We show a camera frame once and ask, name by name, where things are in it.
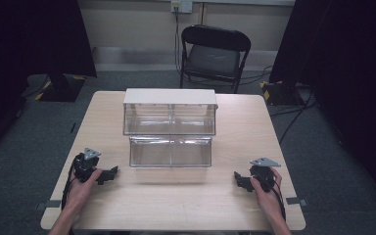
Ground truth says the person's right hand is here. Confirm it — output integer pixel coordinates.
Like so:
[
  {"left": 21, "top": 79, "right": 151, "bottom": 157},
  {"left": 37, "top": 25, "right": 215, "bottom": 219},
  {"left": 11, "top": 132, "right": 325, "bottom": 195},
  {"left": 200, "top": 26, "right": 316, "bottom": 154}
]
[{"left": 250, "top": 167, "right": 287, "bottom": 218}]

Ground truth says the black floor cable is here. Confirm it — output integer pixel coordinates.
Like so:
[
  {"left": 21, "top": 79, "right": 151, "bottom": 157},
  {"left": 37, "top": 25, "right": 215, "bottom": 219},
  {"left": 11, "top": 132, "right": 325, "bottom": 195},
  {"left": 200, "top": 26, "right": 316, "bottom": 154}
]
[{"left": 268, "top": 87, "right": 317, "bottom": 145}]

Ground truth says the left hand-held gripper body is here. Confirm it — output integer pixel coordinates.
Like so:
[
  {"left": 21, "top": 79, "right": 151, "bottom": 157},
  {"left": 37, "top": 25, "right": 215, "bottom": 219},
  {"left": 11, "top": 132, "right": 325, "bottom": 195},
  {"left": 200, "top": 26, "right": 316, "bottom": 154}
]
[{"left": 72, "top": 147, "right": 102, "bottom": 184}]

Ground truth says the white wall outlet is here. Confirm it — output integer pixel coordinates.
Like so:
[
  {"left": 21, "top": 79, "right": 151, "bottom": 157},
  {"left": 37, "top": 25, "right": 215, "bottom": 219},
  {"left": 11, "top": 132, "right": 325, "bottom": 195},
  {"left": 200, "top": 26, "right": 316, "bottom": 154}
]
[{"left": 170, "top": 0, "right": 194, "bottom": 15}]

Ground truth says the person's left hand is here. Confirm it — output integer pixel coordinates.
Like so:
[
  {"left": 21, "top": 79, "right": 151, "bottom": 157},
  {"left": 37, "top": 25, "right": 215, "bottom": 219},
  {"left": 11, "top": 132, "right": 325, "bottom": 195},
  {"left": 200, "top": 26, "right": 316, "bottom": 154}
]
[{"left": 65, "top": 167, "right": 103, "bottom": 213}]

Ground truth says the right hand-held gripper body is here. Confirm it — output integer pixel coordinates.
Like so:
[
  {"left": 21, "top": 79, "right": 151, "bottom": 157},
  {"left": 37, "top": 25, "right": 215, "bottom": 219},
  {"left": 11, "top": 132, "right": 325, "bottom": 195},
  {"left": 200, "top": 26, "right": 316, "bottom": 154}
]
[{"left": 249, "top": 157, "right": 282, "bottom": 194}]

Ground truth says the black folding chair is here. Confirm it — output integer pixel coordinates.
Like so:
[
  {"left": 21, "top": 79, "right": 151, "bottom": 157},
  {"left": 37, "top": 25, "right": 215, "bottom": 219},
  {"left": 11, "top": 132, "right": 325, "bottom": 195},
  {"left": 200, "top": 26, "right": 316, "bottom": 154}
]
[{"left": 179, "top": 23, "right": 253, "bottom": 95}]

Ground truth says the grey tape strip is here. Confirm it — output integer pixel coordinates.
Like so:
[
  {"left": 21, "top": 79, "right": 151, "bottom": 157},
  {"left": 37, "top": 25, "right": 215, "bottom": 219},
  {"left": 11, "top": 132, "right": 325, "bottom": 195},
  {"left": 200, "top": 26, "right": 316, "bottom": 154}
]
[
  {"left": 285, "top": 196, "right": 309, "bottom": 208},
  {"left": 34, "top": 199, "right": 63, "bottom": 212}
]

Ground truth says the black stand base striped tape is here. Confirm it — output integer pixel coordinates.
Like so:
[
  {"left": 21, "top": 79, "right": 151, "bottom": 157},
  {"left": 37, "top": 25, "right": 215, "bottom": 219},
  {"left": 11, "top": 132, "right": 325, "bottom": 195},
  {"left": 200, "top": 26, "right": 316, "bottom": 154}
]
[
  {"left": 259, "top": 79, "right": 306, "bottom": 107},
  {"left": 34, "top": 73, "right": 88, "bottom": 103}
]

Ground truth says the black cable from wall outlet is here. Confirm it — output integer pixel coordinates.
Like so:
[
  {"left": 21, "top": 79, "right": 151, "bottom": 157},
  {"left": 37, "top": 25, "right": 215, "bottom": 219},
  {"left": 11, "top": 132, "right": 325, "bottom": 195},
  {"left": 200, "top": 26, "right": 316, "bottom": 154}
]
[{"left": 174, "top": 6, "right": 184, "bottom": 77}]

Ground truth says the black hand-held gripper cable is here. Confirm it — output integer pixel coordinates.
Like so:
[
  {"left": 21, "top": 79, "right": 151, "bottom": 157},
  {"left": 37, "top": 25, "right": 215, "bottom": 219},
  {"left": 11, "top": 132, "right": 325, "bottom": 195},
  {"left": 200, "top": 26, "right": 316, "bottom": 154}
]
[
  {"left": 271, "top": 180, "right": 288, "bottom": 223},
  {"left": 61, "top": 156, "right": 81, "bottom": 211}
]

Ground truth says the clear acrylic drawer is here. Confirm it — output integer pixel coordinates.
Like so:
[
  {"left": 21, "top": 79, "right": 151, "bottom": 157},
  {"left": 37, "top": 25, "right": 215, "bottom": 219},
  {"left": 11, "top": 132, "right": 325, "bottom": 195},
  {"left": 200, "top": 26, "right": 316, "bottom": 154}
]
[{"left": 128, "top": 135, "right": 213, "bottom": 169}]

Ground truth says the clear cabinet with white top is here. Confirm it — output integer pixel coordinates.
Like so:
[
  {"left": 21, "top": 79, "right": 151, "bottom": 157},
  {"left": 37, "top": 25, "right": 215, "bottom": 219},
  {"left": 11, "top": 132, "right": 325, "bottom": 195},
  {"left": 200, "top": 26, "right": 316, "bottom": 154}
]
[{"left": 122, "top": 87, "right": 219, "bottom": 137}]

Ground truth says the black left hand-held gripper cable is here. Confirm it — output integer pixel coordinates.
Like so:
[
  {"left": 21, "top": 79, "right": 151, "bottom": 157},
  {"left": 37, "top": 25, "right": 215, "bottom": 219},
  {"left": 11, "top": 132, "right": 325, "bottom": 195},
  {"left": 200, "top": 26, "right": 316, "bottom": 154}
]
[{"left": 61, "top": 156, "right": 81, "bottom": 211}]

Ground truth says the black right hand-held gripper cable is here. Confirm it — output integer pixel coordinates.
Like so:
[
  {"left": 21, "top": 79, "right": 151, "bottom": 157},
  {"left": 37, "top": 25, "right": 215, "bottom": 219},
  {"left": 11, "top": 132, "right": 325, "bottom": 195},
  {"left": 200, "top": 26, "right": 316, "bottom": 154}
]
[{"left": 271, "top": 180, "right": 288, "bottom": 223}]

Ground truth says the black curtain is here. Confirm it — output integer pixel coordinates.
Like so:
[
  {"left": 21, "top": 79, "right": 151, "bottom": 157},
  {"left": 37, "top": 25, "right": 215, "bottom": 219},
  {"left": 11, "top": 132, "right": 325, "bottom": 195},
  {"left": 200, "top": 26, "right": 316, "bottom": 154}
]
[
  {"left": 268, "top": 0, "right": 376, "bottom": 212},
  {"left": 0, "top": 0, "right": 98, "bottom": 165}
]

